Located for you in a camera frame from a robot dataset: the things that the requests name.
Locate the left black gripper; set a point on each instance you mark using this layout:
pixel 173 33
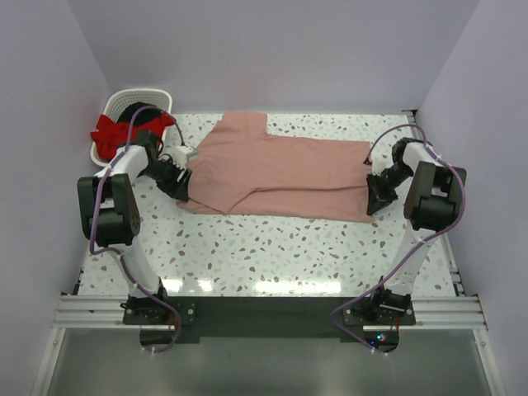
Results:
pixel 176 184

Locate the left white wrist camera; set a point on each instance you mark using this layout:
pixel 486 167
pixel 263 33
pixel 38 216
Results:
pixel 182 154

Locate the black t shirt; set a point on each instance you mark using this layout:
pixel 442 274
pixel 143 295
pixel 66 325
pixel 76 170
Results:
pixel 141 113

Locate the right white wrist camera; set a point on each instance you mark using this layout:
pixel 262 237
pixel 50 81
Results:
pixel 377 166

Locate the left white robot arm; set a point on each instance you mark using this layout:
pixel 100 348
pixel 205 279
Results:
pixel 109 213

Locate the white laundry basket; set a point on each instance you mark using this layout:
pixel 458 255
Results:
pixel 120 100

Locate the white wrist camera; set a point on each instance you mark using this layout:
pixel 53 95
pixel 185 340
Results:
pixel 377 166
pixel 182 154

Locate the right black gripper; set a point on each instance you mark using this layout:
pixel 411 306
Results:
pixel 379 190

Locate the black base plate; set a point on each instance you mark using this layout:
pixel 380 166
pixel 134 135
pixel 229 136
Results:
pixel 188 320

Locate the aluminium frame rail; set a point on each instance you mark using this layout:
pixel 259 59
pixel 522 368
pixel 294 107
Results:
pixel 92 352

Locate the red t shirt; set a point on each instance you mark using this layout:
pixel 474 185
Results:
pixel 110 135

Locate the pink t shirt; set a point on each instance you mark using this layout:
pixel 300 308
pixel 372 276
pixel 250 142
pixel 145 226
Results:
pixel 241 169

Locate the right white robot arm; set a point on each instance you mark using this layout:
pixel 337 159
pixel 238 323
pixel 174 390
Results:
pixel 433 205

